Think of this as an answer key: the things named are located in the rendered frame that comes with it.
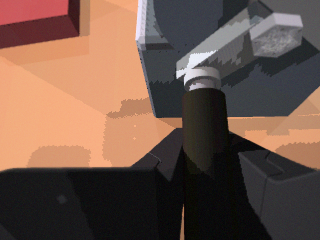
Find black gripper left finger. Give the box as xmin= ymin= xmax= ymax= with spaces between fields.
xmin=0 ymin=128 xmax=184 ymax=240

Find red rectangular block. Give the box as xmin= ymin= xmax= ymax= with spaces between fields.
xmin=0 ymin=0 xmax=80 ymax=48

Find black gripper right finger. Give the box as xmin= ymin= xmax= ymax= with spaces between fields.
xmin=229 ymin=131 xmax=320 ymax=240

